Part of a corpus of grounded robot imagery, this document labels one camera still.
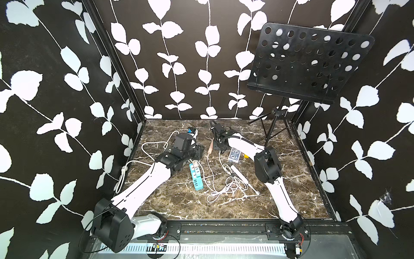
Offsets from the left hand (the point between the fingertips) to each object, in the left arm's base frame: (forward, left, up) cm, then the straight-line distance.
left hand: (201, 145), depth 80 cm
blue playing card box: (+6, -20, -21) cm, 30 cm away
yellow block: (-12, -20, +7) cm, 24 cm away
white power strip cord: (+2, +48, -23) cm, 53 cm away
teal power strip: (-9, +4, -18) cm, 20 cm away
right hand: (+13, -9, -18) cm, 24 cm away
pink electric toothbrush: (+11, -5, -19) cm, 22 cm away
